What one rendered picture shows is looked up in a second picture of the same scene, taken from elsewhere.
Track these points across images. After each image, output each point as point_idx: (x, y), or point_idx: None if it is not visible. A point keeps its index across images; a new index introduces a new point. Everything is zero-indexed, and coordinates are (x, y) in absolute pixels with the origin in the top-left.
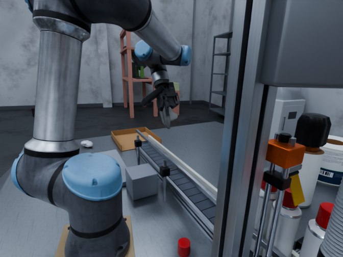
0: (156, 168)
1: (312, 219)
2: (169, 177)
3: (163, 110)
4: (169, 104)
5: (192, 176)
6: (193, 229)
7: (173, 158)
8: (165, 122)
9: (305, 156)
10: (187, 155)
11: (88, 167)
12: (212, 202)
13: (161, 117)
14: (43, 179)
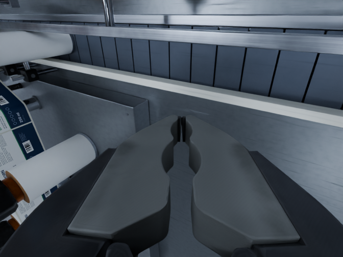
0: (260, 15)
1: (66, 126)
2: (187, 26)
3: (150, 211)
4: None
5: (67, 31)
6: (98, 2)
7: (244, 95)
8: (191, 132)
9: (10, 168)
10: (324, 190)
11: None
12: (96, 54)
13: (253, 171)
14: None
